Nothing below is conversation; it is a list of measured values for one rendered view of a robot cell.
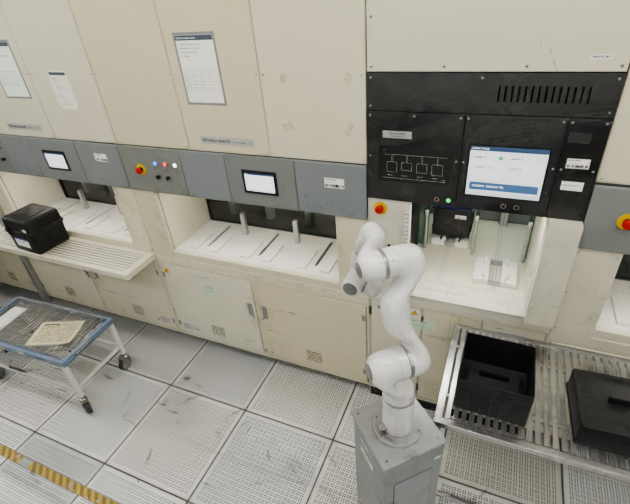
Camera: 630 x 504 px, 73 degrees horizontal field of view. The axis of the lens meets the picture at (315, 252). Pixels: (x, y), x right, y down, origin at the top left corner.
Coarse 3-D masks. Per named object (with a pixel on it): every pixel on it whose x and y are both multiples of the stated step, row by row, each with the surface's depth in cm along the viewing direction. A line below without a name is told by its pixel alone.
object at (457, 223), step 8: (440, 208) 245; (448, 208) 244; (440, 216) 248; (448, 216) 246; (456, 216) 244; (464, 216) 242; (472, 216) 244; (432, 224) 255; (440, 224) 251; (448, 224) 248; (456, 224) 247; (464, 224) 244; (472, 224) 252; (432, 232) 255; (440, 232) 253; (448, 232) 251; (456, 232) 249; (464, 232) 247
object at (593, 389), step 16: (576, 384) 169; (592, 384) 169; (608, 384) 168; (624, 384) 168; (576, 400) 165; (592, 400) 163; (608, 400) 161; (624, 400) 158; (576, 416) 162; (592, 416) 157; (608, 416) 157; (624, 416) 156; (576, 432) 159; (592, 432) 154; (608, 432) 152; (624, 432) 151; (608, 448) 156; (624, 448) 153
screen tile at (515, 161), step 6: (510, 156) 166; (516, 156) 165; (522, 156) 164; (510, 162) 167; (516, 162) 166; (522, 162) 165; (528, 162) 164; (534, 162) 164; (534, 168) 165; (540, 168) 164; (510, 174) 169; (516, 174) 168; (522, 174) 168; (528, 174) 167; (534, 174) 166; (540, 174) 165; (510, 180) 171; (516, 180) 170; (522, 180) 169; (528, 180) 168; (534, 180) 167
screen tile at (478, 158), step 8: (472, 160) 172; (480, 160) 171; (488, 160) 170; (496, 160) 169; (504, 160) 167; (496, 168) 170; (472, 176) 176; (480, 176) 174; (488, 176) 173; (496, 176) 172
